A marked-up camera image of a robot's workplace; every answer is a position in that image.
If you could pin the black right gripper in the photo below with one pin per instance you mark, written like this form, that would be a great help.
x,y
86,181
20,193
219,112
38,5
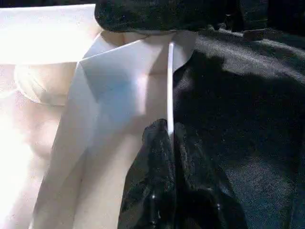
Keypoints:
x,y
269,16

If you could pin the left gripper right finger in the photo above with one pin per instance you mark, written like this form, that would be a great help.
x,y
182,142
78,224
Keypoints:
x,y
197,181

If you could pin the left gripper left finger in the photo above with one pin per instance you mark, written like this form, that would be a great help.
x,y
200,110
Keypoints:
x,y
152,179

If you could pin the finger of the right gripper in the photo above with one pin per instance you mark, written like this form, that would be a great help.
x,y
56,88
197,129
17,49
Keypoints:
x,y
162,15

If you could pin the white plastic table top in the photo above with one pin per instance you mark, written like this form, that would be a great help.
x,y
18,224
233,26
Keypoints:
x,y
35,71

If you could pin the black plastic mat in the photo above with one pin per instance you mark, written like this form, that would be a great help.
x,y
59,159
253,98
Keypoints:
x,y
238,119

